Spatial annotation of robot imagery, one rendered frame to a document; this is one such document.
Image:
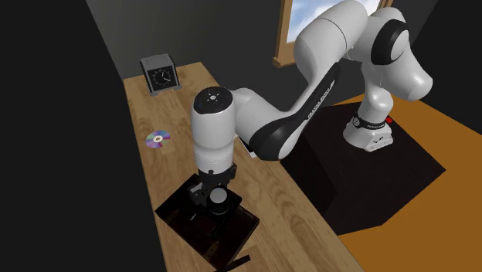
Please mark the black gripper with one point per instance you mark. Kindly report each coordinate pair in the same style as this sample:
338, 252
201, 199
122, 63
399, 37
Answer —
216, 176

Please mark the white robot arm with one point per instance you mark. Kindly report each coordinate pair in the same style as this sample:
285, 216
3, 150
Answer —
320, 49

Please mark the black cylinder with grey top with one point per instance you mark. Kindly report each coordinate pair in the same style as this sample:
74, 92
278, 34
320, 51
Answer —
218, 196

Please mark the dark flat square tray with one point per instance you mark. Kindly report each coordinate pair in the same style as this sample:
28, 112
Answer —
234, 238

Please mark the shiny compact disc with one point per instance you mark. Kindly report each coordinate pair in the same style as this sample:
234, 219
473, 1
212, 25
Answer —
158, 139

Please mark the light wooden table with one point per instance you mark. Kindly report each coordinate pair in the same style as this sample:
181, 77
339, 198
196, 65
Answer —
280, 213

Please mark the black slim stick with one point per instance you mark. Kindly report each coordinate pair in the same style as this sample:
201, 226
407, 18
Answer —
237, 262

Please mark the grey table clock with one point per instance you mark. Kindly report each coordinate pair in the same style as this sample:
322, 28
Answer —
162, 77

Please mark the dark robot stand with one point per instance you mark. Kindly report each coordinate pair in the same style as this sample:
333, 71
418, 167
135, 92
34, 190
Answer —
369, 180

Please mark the wooden framed window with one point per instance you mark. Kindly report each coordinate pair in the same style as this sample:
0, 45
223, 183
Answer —
283, 37

